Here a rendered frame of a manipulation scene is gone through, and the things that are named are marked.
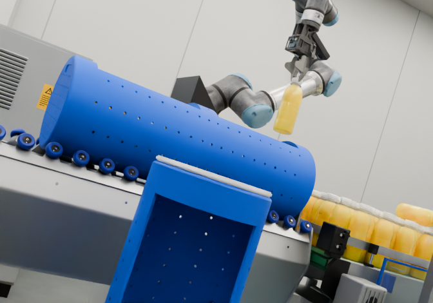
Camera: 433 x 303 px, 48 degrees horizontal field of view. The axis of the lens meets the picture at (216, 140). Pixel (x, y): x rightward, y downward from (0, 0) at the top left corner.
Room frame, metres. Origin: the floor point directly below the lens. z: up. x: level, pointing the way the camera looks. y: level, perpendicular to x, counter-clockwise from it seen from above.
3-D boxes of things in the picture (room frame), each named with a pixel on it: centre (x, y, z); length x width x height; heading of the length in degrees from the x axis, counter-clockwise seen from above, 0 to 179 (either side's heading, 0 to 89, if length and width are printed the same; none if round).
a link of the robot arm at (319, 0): (1.74, -0.19, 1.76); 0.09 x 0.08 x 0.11; 147
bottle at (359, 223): (1.77, -0.58, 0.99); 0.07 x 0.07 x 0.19
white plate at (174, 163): (1.12, -0.02, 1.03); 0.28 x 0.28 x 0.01
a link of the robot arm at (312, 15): (1.74, -0.19, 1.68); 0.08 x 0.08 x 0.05
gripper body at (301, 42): (1.73, -0.18, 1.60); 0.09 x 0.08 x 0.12; 118
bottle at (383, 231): (1.82, -0.69, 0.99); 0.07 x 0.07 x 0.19
